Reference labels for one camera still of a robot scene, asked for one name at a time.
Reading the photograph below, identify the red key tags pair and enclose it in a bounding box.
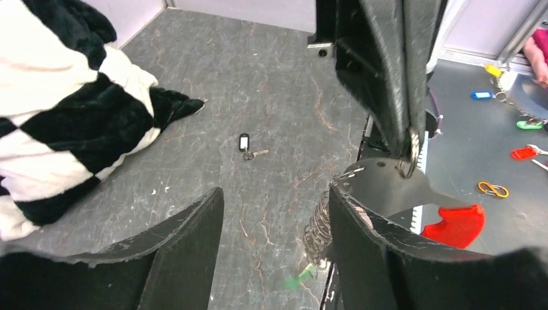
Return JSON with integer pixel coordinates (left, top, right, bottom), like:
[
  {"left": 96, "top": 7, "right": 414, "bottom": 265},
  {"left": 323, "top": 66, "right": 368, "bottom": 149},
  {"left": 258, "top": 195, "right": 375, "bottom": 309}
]
[{"left": 510, "top": 144, "right": 547, "bottom": 160}]

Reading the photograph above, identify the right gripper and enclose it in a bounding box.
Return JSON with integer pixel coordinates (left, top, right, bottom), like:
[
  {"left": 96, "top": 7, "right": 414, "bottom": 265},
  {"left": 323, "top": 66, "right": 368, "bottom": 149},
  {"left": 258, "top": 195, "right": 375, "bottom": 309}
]
[{"left": 308, "top": 0, "right": 448, "bottom": 156}]

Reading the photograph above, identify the black white checkered pillow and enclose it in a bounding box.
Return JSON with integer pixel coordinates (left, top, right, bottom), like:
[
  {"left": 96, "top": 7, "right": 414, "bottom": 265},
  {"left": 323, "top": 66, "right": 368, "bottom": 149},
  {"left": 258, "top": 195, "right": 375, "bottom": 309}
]
[{"left": 1, "top": 1, "right": 205, "bottom": 241}]

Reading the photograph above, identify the white slotted cable duct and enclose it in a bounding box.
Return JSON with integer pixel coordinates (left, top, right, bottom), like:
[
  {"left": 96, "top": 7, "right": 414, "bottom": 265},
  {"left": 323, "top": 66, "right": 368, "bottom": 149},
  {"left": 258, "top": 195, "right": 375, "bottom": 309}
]
[{"left": 410, "top": 130, "right": 429, "bottom": 234}]

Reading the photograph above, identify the pink folded cloth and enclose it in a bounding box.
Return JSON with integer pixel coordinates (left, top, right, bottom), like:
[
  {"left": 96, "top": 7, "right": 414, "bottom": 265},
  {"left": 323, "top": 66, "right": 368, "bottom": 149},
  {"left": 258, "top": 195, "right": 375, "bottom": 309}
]
[{"left": 522, "top": 28, "right": 547, "bottom": 88}]

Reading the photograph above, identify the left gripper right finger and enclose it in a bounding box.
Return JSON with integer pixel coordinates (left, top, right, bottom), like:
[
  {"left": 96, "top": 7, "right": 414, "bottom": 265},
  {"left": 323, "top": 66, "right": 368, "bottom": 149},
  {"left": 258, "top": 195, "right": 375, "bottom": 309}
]
[{"left": 329, "top": 187, "right": 547, "bottom": 309}]

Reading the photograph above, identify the red key tag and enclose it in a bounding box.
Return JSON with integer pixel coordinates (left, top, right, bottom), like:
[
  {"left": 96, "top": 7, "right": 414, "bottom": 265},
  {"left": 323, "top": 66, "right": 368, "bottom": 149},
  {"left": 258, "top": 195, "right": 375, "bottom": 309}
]
[{"left": 420, "top": 205, "right": 486, "bottom": 249}]

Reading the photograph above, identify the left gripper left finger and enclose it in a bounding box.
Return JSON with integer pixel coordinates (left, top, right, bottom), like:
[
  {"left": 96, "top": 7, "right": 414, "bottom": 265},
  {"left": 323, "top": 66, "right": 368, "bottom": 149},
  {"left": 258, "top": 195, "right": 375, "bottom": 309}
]
[{"left": 1, "top": 187, "right": 224, "bottom": 309}]

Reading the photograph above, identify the blue key tag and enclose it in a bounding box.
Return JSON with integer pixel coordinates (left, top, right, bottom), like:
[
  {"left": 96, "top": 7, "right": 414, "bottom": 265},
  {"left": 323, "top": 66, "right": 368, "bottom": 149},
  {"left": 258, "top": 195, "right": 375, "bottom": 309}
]
[{"left": 470, "top": 91, "right": 494, "bottom": 100}]

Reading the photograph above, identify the spare metal key holder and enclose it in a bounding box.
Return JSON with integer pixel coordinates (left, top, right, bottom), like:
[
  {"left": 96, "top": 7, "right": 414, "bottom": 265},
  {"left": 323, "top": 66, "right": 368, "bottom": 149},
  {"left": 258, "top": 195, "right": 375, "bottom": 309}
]
[{"left": 492, "top": 72, "right": 547, "bottom": 123}]

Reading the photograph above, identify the black key tag with keys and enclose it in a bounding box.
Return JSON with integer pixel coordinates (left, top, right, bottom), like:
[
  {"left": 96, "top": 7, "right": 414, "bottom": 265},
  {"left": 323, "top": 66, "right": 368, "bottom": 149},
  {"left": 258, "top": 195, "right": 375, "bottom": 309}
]
[{"left": 238, "top": 133, "right": 269, "bottom": 161}]

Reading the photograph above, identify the orange carabiner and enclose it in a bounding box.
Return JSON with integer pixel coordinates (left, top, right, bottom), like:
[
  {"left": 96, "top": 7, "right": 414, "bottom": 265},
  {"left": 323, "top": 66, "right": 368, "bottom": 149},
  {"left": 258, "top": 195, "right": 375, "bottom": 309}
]
[{"left": 478, "top": 181, "right": 509, "bottom": 198}]

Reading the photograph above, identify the yellow key tag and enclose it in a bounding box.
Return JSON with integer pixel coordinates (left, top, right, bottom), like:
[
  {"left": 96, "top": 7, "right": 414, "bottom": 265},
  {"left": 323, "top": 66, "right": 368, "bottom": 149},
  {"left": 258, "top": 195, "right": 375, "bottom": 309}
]
[{"left": 485, "top": 65, "right": 503, "bottom": 78}]

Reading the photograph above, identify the green spare key tag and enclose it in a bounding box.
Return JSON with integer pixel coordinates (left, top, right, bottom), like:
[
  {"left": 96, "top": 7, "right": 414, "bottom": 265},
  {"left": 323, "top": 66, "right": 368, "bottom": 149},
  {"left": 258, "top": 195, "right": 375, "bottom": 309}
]
[{"left": 516, "top": 120, "right": 544, "bottom": 130}]

